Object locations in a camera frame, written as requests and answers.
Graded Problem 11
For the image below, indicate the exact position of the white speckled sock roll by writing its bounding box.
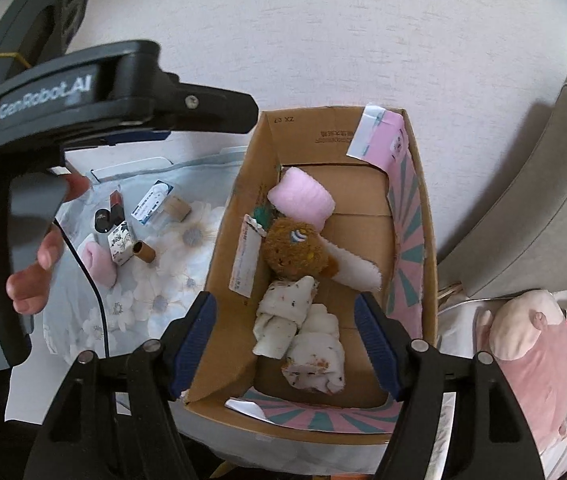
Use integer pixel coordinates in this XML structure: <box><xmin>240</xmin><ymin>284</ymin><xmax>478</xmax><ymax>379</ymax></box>
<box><xmin>281</xmin><ymin>304</ymin><xmax>347</xmax><ymax>395</ymax></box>

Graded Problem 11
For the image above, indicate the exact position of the pale blue floral blanket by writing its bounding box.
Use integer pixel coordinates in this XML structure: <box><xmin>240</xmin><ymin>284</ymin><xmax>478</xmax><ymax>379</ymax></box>
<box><xmin>44</xmin><ymin>147</ymin><xmax>249</xmax><ymax>401</ymax></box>

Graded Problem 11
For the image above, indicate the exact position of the white printed tissue pack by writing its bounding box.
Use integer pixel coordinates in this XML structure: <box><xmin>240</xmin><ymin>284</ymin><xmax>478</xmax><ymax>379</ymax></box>
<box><xmin>107</xmin><ymin>220</ymin><xmax>135</xmax><ymax>267</ymax></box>

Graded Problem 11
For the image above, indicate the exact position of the white fluffy cloth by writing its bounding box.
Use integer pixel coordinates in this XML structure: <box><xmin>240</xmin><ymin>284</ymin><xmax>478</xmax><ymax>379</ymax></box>
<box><xmin>323</xmin><ymin>240</ymin><xmax>383</xmax><ymax>292</ymax></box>

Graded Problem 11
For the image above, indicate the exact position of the beige plush toy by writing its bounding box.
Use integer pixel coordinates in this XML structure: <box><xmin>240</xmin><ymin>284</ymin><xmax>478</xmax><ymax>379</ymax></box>
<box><xmin>252</xmin><ymin>276</ymin><xmax>320</xmax><ymax>360</ymax></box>

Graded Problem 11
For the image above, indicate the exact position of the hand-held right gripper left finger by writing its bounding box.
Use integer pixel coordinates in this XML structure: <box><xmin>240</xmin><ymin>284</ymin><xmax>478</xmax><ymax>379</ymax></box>
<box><xmin>24</xmin><ymin>291</ymin><xmax>219</xmax><ymax>480</ymax></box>

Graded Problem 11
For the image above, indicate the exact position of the pale pink quilt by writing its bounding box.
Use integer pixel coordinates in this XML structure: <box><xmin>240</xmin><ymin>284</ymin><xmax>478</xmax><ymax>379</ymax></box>
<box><xmin>436</xmin><ymin>292</ymin><xmax>567</xmax><ymax>480</ymax></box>

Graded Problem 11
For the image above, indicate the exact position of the red and black lipstick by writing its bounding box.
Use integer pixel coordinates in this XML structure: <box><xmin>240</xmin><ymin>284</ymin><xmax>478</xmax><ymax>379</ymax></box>
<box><xmin>108</xmin><ymin>189</ymin><xmax>125</xmax><ymax>223</ymax></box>

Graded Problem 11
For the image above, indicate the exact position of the black cable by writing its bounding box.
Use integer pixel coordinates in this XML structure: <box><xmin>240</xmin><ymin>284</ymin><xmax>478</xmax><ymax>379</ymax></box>
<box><xmin>52</xmin><ymin>167</ymin><xmax>112</xmax><ymax>358</ymax></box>

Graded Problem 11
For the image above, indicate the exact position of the pink pig plush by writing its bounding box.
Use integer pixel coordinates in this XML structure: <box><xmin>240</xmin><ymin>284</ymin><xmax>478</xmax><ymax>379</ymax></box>
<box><xmin>478</xmin><ymin>289</ymin><xmax>567</xmax><ymax>453</ymax></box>

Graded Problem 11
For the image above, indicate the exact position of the pink fluffy slipper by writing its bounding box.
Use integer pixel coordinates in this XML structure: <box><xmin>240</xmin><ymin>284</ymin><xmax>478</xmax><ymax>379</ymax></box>
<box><xmin>80</xmin><ymin>241</ymin><xmax>118</xmax><ymax>288</ymax></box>

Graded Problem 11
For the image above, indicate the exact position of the person's left hand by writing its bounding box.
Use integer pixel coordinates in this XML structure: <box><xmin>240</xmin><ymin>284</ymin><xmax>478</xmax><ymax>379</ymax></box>
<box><xmin>0</xmin><ymin>172</ymin><xmax>90</xmax><ymax>341</ymax></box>

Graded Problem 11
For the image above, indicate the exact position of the brown plush toy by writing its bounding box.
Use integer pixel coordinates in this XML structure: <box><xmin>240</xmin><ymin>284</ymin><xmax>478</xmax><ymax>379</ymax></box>
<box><xmin>262</xmin><ymin>217</ymin><xmax>341</xmax><ymax>281</ymax></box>

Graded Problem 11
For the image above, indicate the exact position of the clear plastic packet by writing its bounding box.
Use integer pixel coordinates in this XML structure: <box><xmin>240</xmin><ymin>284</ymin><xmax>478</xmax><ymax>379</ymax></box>
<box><xmin>132</xmin><ymin>181</ymin><xmax>173</xmax><ymax>225</ymax></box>

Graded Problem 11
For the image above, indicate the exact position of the white flat paper packet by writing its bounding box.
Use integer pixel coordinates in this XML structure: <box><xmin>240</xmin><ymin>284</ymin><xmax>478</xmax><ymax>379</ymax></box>
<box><xmin>230</xmin><ymin>215</ymin><xmax>264</xmax><ymax>296</ymax></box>

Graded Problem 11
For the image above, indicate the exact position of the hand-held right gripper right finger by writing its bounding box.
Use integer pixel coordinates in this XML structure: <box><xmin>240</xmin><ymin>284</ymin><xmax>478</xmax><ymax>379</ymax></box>
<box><xmin>353</xmin><ymin>291</ymin><xmax>547</xmax><ymax>480</ymax></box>

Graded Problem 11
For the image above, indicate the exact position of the brown cardboard box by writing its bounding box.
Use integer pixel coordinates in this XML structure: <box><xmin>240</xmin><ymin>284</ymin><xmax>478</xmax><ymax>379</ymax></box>
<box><xmin>184</xmin><ymin>105</ymin><xmax>439</xmax><ymax>448</ymax></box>

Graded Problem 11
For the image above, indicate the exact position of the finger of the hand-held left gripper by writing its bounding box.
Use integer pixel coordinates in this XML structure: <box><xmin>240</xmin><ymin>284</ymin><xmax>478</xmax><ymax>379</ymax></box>
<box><xmin>161</xmin><ymin>71</ymin><xmax>260</xmax><ymax>142</ymax></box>

